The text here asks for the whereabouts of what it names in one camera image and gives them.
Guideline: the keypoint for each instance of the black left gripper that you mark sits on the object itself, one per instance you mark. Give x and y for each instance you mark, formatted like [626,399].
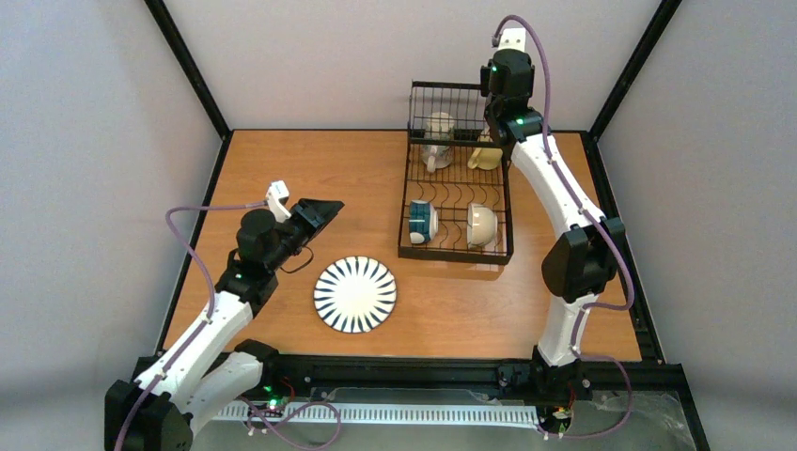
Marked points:
[304,218]

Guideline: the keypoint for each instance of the striped plate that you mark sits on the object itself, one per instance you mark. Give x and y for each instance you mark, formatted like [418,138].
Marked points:
[355,295]

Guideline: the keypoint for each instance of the white bowl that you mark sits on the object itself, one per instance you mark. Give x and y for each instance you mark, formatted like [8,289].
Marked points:
[423,222]
[482,224]

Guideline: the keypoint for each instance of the tall patterned ceramic cup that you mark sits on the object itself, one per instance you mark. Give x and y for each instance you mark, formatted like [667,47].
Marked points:
[439,128]

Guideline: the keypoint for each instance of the black wire dish rack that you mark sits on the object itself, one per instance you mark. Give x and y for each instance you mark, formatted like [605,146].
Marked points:
[452,189]

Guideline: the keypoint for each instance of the yellow ceramic mug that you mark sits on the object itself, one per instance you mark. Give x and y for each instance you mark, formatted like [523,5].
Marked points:
[485,158]

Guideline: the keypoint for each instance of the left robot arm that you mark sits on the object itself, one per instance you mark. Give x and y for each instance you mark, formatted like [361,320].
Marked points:
[166,406]

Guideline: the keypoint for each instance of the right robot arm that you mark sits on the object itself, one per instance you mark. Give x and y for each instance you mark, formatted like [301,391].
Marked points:
[585,256]

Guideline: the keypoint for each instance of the white cable duct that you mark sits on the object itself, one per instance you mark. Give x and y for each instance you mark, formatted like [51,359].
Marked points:
[410,414]

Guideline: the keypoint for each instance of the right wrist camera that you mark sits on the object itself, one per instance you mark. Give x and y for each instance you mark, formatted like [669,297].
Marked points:
[512,39]

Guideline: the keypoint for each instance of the black enclosure frame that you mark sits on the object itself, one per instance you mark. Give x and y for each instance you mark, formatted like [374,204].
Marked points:
[509,377]

